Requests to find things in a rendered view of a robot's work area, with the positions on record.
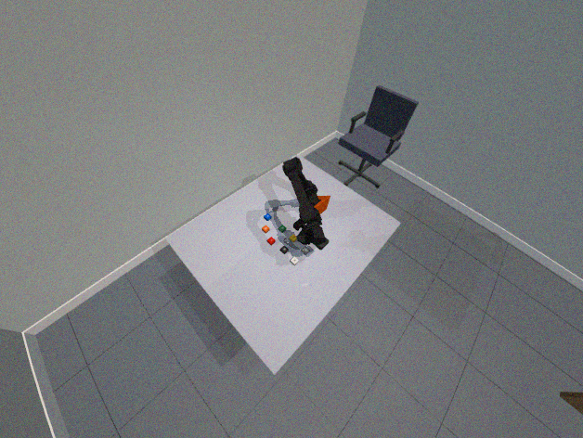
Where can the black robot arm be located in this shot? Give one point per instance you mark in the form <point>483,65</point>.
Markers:
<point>306,193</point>

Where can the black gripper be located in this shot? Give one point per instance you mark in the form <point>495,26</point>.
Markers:
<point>298,224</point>

